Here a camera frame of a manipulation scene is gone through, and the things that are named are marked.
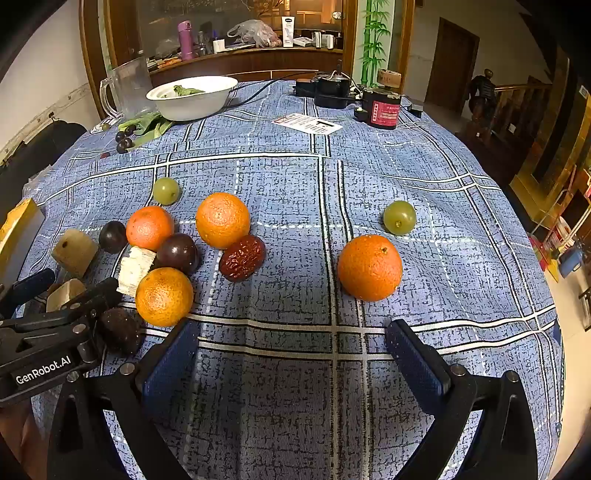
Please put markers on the dark wooden statue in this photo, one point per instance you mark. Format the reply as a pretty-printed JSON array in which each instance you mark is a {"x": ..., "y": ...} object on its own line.
[{"x": 482, "y": 92}]

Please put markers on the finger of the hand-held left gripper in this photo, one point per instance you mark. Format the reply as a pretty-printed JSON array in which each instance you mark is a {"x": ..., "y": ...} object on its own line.
[
  {"x": 90, "y": 300},
  {"x": 27, "y": 288}
]

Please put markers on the white bowl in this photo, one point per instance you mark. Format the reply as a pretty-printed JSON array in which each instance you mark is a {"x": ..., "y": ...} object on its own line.
[{"x": 194, "y": 105}]

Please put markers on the tan cylindrical object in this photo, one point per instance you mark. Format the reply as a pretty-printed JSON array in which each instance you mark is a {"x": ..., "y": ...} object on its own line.
[{"x": 388, "y": 77}]

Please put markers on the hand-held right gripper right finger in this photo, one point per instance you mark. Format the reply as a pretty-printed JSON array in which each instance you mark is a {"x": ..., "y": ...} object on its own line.
[{"x": 415, "y": 364}]

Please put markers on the white carton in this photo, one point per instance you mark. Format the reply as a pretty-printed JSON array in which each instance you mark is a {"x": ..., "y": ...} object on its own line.
[{"x": 323, "y": 39}]

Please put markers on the leafy green vegetable stalk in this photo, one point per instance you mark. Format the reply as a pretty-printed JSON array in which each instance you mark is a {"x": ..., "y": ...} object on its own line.
[{"x": 147, "y": 123}]

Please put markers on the small tan round chunk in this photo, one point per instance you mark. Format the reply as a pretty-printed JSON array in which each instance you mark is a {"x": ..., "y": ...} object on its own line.
[{"x": 64, "y": 295}]

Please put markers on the purple bottle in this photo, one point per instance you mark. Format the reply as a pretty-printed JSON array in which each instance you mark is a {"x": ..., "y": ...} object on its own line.
[{"x": 187, "y": 44}]

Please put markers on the dark purple grape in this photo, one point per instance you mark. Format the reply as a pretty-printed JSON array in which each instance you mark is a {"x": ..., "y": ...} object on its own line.
[
  {"x": 178, "y": 253},
  {"x": 112, "y": 237}
]

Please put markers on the dark plum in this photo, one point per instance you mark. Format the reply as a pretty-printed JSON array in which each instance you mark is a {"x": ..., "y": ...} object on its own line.
[{"x": 121, "y": 330}]

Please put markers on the black sofa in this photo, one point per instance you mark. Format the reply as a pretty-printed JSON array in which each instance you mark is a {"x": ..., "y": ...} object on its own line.
[{"x": 41, "y": 147}]

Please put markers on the white red paper card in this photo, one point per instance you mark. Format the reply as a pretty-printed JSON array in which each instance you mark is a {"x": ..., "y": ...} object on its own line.
[{"x": 307, "y": 122}]

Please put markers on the person's left forearm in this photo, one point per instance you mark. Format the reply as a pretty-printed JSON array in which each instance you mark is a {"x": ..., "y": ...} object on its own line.
[{"x": 21, "y": 438}]

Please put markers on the red jujube date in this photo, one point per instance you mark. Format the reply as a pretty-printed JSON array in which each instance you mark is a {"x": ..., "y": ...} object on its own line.
[{"x": 241, "y": 257}]

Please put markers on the red black jar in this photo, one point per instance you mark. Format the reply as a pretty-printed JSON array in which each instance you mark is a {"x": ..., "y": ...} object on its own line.
[{"x": 382, "y": 110}]

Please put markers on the green vegetable leaves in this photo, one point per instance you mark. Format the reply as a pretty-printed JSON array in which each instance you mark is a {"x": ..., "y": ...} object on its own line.
[{"x": 182, "y": 90}]

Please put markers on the white cup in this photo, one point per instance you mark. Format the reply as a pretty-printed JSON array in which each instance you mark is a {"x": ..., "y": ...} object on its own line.
[{"x": 218, "y": 45}]

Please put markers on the orange mandarin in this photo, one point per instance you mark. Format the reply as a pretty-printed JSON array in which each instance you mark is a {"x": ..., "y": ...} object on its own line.
[
  {"x": 223, "y": 220},
  {"x": 150, "y": 228},
  {"x": 164, "y": 296},
  {"x": 369, "y": 266}
]

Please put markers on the white foam tray yellow tape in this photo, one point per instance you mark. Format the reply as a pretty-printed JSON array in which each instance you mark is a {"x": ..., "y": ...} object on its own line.
[{"x": 18, "y": 230}]

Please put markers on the clear plastic bag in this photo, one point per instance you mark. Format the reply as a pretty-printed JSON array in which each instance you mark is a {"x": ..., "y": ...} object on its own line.
[{"x": 258, "y": 33}]

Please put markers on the white rough chunk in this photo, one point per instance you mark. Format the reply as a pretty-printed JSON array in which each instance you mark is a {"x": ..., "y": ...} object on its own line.
[{"x": 134, "y": 270}]

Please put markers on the wooden glass cabinet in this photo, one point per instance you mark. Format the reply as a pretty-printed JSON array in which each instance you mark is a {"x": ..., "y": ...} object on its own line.
[{"x": 258, "y": 61}]

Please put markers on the large beige chunk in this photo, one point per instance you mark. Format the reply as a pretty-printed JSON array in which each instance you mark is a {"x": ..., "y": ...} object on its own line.
[{"x": 74, "y": 253}]

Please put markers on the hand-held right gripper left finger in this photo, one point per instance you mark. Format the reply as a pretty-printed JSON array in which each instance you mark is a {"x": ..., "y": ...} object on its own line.
[{"x": 171, "y": 364}]

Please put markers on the black power adapter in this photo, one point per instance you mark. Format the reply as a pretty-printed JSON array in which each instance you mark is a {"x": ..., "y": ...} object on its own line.
[{"x": 323, "y": 88}]

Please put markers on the small dark grape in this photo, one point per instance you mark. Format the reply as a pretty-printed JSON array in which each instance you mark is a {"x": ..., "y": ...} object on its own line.
[
  {"x": 121, "y": 136},
  {"x": 124, "y": 146},
  {"x": 131, "y": 129}
]

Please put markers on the clear glass mug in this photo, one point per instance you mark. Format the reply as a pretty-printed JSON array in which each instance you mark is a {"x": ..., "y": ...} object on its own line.
[{"x": 131, "y": 87}]

